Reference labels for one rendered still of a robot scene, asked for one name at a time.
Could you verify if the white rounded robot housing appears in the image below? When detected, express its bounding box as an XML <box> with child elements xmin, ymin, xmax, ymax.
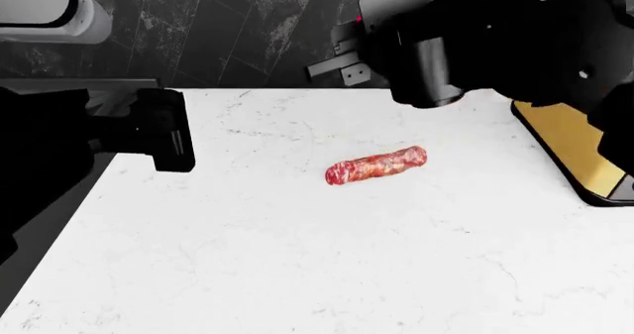
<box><xmin>0</xmin><ymin>0</ymin><xmax>115</xmax><ymax>46</ymax></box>

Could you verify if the gold cooktop with black frame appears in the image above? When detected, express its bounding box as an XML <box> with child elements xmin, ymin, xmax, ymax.
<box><xmin>509</xmin><ymin>99</ymin><xmax>634</xmax><ymax>208</ymax></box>

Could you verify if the grey right gripper long finger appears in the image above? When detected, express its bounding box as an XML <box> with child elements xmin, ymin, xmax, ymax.
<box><xmin>305</xmin><ymin>52</ymin><xmax>367</xmax><ymax>81</ymax></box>

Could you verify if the white flat robot cover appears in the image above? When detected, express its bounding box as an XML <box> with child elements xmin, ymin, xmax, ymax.
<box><xmin>357</xmin><ymin>0</ymin><xmax>433</xmax><ymax>29</ymax></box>

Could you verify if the grey right gripper short finger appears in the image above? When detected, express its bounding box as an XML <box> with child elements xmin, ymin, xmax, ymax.
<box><xmin>340</xmin><ymin>63</ymin><xmax>373</xmax><ymax>87</ymax></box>

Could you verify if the red marbled sausage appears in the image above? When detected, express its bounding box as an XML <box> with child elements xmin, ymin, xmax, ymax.
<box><xmin>324</xmin><ymin>145</ymin><xmax>429</xmax><ymax>188</ymax></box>

